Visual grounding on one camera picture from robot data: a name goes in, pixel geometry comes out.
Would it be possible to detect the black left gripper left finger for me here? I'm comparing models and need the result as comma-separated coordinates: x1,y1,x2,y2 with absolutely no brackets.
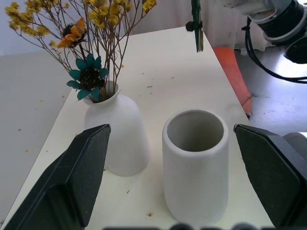
1,124,111,230

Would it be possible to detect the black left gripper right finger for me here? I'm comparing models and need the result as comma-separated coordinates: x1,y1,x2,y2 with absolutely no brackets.
233,124,307,230

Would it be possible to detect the yellow dried flower bouquet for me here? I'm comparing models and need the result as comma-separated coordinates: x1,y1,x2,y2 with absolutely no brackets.
4,0,158,104

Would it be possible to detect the grey rounded housing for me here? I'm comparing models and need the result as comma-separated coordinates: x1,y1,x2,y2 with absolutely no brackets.
282,132,307,166

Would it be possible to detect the white bottle-shaped vase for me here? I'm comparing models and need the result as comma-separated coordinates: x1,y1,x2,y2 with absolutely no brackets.
83,80,151,177

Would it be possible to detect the white cylindrical vase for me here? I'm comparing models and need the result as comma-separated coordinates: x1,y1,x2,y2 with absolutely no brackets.
162,109,229,223

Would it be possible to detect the orange padded object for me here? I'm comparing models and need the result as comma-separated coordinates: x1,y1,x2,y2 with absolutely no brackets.
213,46,253,116

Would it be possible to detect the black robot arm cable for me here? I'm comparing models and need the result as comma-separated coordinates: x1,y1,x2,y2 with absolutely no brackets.
241,18,307,84

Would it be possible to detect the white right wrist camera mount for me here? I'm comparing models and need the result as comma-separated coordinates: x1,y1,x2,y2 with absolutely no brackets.
225,0,292,24

